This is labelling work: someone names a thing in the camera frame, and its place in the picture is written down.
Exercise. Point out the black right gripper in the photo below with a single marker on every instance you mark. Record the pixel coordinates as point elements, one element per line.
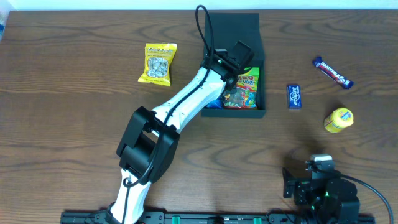
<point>288,182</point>

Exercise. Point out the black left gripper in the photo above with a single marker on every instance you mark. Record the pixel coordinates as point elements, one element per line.
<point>232,82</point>

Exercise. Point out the green Haribo worms bag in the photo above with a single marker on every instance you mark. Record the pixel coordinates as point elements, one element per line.
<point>244,97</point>

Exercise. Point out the yellow nuts snack bag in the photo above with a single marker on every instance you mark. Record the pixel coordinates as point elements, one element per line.
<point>158,58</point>

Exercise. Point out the blue Oreo cookie pack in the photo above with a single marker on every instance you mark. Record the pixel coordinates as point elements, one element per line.
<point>215,104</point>

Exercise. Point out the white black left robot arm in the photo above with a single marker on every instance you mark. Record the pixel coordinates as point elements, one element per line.
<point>148,145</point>

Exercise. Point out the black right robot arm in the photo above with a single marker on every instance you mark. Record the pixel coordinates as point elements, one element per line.
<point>324,196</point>

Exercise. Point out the black open gift box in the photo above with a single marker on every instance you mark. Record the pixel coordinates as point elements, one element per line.
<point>228,28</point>

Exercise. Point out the blue Eclipse mints tin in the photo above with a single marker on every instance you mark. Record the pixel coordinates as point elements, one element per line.
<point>294,97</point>

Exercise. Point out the yellow Mentos gum bottle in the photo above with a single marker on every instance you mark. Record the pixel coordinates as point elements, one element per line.
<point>338,120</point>

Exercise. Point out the purple Dairy Milk bar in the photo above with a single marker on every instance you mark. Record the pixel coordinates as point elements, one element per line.
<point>320,64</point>

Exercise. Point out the black mounting rail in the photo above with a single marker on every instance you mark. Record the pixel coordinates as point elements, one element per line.
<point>188,218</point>

